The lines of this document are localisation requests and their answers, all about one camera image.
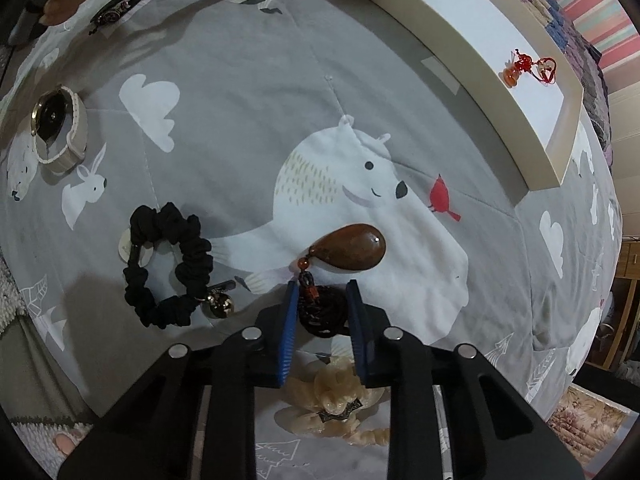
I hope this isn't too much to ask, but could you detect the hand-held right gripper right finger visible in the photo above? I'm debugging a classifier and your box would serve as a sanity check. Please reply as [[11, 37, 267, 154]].
[[345, 279, 587, 480]]

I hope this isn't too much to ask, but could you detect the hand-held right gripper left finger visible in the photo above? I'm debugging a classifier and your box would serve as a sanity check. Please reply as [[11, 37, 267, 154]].
[[57, 280, 303, 480]]

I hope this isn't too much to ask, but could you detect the brown teardrop pendant necklace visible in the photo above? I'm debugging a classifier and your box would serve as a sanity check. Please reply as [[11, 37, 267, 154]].
[[292, 222, 389, 339]]

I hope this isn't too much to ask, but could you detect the white shallow box tray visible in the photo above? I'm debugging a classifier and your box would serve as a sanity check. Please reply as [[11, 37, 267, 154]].
[[299, 0, 587, 192]]

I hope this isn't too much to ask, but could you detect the red knot gourd charm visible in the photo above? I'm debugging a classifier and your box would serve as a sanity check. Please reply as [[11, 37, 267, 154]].
[[501, 48, 534, 91]]

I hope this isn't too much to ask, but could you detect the red cord bracelet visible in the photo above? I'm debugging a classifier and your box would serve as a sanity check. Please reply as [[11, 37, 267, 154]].
[[532, 56, 559, 87]]

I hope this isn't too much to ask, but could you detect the cream scrunchie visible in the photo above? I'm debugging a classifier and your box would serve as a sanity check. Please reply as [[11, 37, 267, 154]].
[[276, 352, 392, 449]]

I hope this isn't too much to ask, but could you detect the grey animal print blanket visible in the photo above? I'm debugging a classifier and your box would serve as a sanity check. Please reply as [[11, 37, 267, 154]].
[[0, 0, 627, 480]]

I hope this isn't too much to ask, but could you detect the beige band wristwatch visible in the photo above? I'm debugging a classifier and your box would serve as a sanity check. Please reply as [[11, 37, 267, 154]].
[[30, 84, 89, 176]]

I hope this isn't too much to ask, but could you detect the black scrunchie with bell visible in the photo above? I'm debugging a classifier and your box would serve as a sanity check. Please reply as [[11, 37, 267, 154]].
[[121, 201, 237, 332]]

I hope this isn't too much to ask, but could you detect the floral patterned cloth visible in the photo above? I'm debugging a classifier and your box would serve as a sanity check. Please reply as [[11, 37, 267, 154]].
[[549, 384, 632, 438]]

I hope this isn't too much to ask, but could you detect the wooden desk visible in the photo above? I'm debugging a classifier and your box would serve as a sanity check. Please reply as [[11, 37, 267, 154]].
[[612, 239, 640, 372]]

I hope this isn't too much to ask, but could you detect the striped purple blue quilt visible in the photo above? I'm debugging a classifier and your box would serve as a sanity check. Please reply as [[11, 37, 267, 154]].
[[487, 0, 617, 163]]

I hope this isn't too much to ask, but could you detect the black leather cord bracelet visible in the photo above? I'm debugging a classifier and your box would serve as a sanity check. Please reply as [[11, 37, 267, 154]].
[[88, 0, 152, 37]]

